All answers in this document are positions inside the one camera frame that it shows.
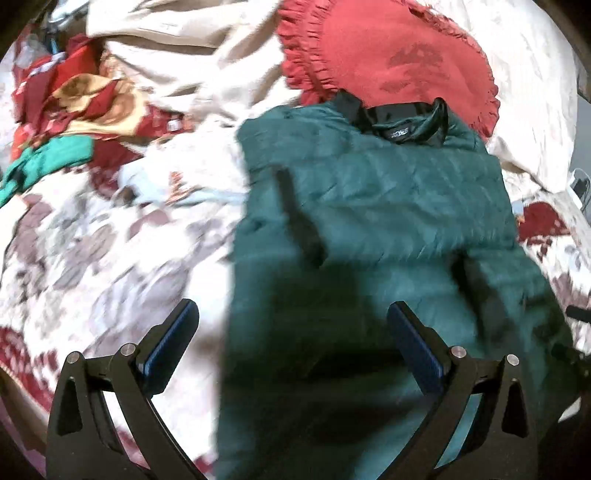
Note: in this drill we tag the red and yellow floral cloth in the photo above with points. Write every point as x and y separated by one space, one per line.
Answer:
92 97

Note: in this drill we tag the floral bedsheet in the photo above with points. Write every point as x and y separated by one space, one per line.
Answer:
92 258

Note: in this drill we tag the red ruffled pillow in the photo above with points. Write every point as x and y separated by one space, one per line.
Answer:
397 41

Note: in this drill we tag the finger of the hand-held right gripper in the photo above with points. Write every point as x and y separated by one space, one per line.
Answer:
572 356
581 313

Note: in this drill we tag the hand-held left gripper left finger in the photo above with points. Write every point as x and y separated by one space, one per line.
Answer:
171 337

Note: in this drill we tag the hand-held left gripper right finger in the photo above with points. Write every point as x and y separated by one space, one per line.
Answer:
415 341

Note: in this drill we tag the beige blanket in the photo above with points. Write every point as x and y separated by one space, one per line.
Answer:
184 50

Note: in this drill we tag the teal cloth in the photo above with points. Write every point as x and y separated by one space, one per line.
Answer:
51 157

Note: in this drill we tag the green puffer jacket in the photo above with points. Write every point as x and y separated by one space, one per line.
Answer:
378 221

